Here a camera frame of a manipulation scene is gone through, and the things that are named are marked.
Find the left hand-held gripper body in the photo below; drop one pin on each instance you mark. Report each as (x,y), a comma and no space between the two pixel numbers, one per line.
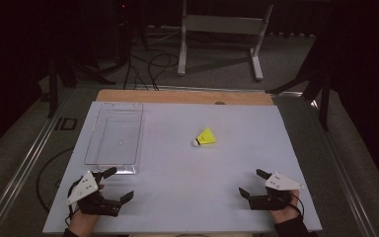
(93,200)

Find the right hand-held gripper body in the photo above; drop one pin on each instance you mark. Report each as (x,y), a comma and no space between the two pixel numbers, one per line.
(273,200)

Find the person's right hand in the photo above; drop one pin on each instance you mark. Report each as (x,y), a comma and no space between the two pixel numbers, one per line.
(286,215)

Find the person's left hand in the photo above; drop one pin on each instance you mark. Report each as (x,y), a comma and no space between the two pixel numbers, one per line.
(84,222)

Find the clear plastic container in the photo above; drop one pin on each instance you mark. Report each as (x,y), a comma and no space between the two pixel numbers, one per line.
(115,138)

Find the white board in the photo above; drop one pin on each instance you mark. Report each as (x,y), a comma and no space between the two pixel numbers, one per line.
(190,184)

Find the yellow shuttlecock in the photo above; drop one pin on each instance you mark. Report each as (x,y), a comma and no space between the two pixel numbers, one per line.
(205,137)

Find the wooden table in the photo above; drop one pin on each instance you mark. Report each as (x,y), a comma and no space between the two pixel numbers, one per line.
(181,97)

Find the black tripod stand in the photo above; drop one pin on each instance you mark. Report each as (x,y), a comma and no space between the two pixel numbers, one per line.
(316,82)
(67,70)

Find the white metal stand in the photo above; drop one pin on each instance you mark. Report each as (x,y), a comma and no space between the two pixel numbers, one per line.
(222,24)

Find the metal floor rail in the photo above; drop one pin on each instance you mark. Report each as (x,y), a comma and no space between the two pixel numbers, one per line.
(23,164)
(345,184)

